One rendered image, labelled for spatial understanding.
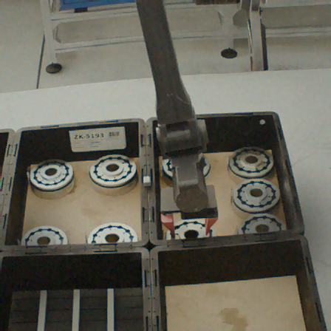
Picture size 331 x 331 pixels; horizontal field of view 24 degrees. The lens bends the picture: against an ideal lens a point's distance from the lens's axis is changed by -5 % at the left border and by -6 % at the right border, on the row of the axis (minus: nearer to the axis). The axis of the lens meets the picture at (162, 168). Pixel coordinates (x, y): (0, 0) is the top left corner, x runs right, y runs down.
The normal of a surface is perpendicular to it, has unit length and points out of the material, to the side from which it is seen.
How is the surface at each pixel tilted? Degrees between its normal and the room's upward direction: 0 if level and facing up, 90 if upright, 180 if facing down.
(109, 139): 90
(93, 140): 90
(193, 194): 90
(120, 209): 0
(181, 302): 0
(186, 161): 8
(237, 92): 0
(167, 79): 79
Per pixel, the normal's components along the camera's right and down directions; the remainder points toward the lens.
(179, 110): 0.03, 0.48
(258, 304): -0.05, -0.77
